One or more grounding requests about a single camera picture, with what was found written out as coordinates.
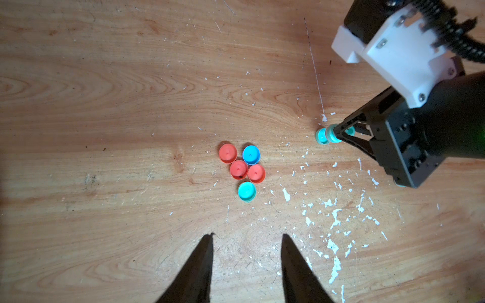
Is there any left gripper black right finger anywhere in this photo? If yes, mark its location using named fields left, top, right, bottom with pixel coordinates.
left=281, top=234, right=334, bottom=303

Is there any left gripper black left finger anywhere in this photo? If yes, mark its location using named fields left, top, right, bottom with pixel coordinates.
left=157, top=234, right=213, bottom=302

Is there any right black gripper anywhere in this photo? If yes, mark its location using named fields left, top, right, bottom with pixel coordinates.
left=333, top=72, right=484, bottom=188

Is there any teal stamp body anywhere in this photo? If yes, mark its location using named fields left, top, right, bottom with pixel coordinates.
left=315, top=124, right=342, bottom=145

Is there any teal stamp cap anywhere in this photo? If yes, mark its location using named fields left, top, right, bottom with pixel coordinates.
left=237, top=182, right=257, bottom=203

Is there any red stamp cap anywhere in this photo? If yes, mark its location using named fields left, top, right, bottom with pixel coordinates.
left=219, top=143, right=237, bottom=164
left=229, top=160, right=248, bottom=180
left=248, top=164, right=266, bottom=184

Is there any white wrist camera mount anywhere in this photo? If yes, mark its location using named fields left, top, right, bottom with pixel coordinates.
left=332, top=5, right=458, bottom=109

